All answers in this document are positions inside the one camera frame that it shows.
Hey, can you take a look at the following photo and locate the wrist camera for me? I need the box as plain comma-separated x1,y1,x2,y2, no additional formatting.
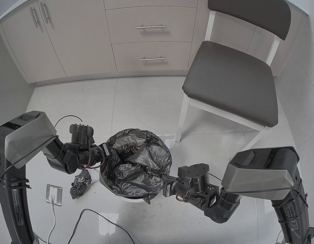
163,180,173,198
102,142,114,161

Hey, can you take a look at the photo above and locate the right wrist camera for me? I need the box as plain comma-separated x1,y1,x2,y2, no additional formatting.
163,180,173,198

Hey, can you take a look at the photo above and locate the black plastic bag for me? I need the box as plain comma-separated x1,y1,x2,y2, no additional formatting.
99,128,172,205

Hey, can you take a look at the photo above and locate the crumpled black plastic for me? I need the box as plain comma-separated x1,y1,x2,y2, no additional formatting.
69,170,92,200

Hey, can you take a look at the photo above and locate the white chair with grey seat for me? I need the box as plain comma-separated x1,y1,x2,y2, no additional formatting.
176,0,292,144

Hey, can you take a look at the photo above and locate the black cable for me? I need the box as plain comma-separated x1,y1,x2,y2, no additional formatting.
0,115,84,180
208,173,300,200
73,209,140,244

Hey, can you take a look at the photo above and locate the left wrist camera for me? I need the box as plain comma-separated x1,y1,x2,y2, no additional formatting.
102,142,114,161

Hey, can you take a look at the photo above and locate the white trash bin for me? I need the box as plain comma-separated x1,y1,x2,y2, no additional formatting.
95,167,147,204

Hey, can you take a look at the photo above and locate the white power cable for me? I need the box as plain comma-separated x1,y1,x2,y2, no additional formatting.
46,195,57,244

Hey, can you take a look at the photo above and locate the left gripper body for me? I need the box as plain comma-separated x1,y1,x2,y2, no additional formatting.
79,147,107,168

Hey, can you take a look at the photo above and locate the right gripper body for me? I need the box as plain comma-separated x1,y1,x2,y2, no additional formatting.
161,174,192,196

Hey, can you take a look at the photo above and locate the beige cabinet with drawers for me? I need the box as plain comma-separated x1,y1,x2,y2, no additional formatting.
0,0,310,86

